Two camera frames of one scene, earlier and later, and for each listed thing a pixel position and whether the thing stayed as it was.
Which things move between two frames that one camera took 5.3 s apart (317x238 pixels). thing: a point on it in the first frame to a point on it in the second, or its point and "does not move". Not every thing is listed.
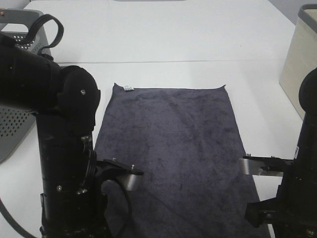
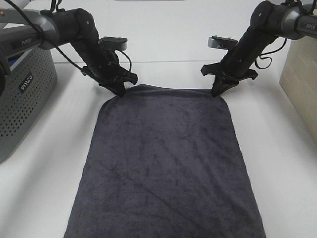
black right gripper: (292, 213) to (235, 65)
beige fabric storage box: (301, 57) does not move
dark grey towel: (186, 140) does not move
